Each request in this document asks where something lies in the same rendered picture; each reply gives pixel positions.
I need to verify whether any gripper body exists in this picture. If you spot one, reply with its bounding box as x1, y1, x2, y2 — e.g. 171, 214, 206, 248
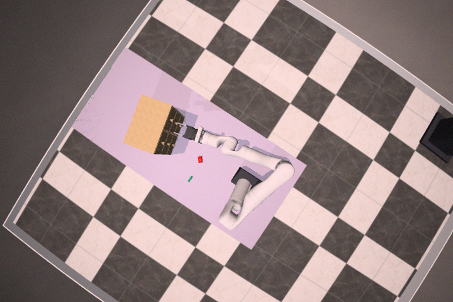
184, 126, 212, 145

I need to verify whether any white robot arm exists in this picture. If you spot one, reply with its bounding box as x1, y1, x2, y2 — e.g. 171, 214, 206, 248
208, 134, 294, 230

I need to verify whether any small wooden chest of drawers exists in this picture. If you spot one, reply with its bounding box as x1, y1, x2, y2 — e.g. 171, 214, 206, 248
123, 94, 185, 155

